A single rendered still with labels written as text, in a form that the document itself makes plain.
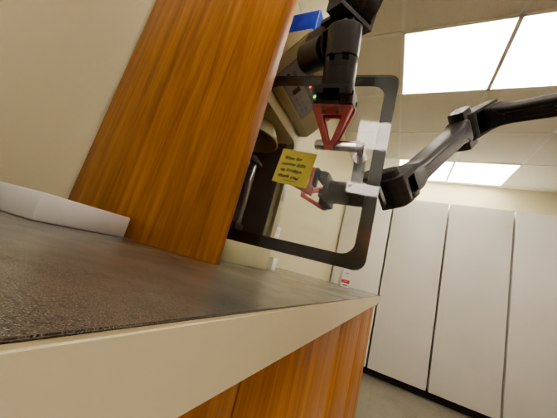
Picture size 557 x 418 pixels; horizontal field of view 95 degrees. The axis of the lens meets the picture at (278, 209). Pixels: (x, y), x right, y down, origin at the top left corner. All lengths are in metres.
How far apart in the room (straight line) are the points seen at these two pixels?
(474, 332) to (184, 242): 3.39
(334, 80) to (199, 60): 0.35
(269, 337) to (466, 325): 3.46
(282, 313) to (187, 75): 0.61
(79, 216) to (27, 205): 0.06
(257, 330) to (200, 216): 0.34
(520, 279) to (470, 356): 0.95
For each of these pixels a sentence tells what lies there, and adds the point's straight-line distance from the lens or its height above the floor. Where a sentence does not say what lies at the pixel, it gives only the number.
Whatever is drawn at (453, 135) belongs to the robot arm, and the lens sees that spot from 0.82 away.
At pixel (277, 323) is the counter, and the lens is 0.19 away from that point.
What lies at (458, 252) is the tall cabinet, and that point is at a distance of 3.64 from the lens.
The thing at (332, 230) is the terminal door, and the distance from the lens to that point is 0.48.
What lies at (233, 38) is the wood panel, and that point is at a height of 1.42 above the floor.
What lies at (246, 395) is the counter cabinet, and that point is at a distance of 0.27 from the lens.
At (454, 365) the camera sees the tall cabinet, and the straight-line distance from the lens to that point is 3.64.
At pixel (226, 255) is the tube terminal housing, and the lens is 0.64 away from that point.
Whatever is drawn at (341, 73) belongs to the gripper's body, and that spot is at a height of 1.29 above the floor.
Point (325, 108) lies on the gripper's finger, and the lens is 0.48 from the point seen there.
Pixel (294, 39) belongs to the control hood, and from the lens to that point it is 0.73.
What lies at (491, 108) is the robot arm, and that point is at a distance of 0.95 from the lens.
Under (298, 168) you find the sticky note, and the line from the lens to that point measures 0.53.
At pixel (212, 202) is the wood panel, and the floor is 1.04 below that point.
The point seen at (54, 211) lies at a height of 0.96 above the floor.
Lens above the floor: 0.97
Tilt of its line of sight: 12 degrees up
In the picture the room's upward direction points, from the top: 15 degrees clockwise
